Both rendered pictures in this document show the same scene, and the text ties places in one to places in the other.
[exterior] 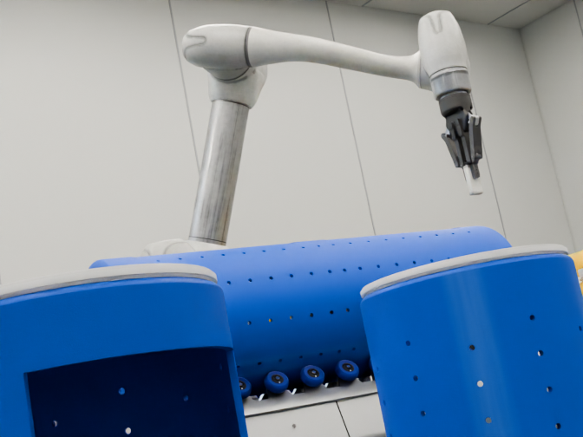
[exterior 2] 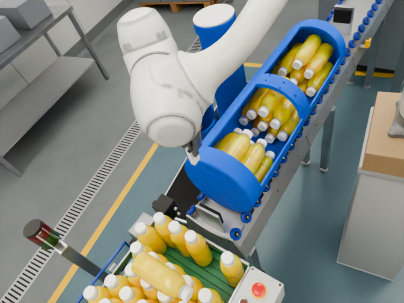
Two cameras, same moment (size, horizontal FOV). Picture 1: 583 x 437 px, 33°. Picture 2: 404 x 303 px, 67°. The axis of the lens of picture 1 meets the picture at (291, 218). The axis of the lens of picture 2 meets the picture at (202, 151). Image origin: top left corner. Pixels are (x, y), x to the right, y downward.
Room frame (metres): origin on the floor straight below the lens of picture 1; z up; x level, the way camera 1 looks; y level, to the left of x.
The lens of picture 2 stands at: (2.79, -0.50, 1.99)
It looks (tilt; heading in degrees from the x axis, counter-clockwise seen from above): 48 degrees down; 170
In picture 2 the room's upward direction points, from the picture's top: 20 degrees counter-clockwise
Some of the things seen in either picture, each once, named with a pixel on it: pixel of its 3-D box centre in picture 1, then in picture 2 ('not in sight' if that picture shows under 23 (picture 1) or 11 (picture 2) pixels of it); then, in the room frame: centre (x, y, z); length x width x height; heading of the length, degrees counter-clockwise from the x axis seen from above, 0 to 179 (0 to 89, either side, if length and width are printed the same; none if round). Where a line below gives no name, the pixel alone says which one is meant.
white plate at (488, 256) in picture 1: (462, 274); not in sight; (1.31, -0.21, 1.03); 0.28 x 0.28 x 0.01
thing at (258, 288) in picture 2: not in sight; (258, 290); (2.54, -0.45, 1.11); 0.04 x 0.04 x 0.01
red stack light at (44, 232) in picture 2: not in sight; (37, 231); (2.09, -0.96, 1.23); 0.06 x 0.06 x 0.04
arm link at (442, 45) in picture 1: (442, 45); (150, 52); (2.23, -0.43, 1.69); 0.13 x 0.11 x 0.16; 168
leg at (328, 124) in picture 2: not in sight; (326, 142); (1.76, 0.50, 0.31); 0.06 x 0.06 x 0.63; 29
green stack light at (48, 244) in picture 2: not in sight; (46, 237); (2.09, -0.96, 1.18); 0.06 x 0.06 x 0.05
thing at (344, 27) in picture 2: not in sight; (342, 20); (1.56, 0.71, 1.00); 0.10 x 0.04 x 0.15; 29
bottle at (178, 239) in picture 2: not in sight; (182, 238); (2.23, -0.58, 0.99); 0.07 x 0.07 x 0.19
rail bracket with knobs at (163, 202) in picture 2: not in sight; (167, 210); (2.06, -0.59, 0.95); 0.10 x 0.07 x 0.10; 29
